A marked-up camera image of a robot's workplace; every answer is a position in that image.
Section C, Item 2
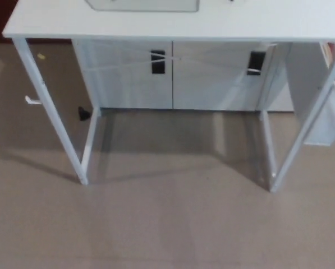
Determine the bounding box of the white two-door cabinet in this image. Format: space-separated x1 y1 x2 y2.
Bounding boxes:
72 38 278 112

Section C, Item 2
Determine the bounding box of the white shelf unit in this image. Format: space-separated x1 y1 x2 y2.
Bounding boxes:
268 41 335 113

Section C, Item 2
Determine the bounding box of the dark brown wooden door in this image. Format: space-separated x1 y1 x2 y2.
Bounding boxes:
0 0 19 44

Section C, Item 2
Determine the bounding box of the white desk with metal legs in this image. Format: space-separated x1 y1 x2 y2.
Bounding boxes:
3 0 335 194

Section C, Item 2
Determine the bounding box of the white desk side hook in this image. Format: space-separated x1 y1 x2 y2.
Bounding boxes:
25 96 44 107

